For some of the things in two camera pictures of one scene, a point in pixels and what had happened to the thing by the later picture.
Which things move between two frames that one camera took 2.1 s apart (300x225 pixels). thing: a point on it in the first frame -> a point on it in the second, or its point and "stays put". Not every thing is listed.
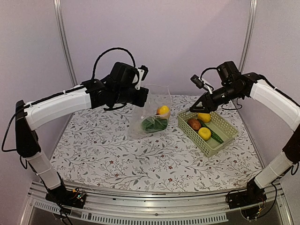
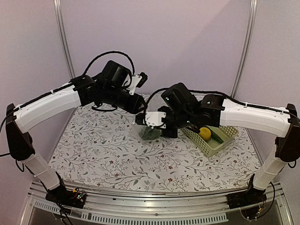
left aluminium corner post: (60, 21) stays put
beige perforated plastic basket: (225, 131) stays put
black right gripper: (208, 103) -> (172, 134)
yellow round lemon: (205, 133) stays put
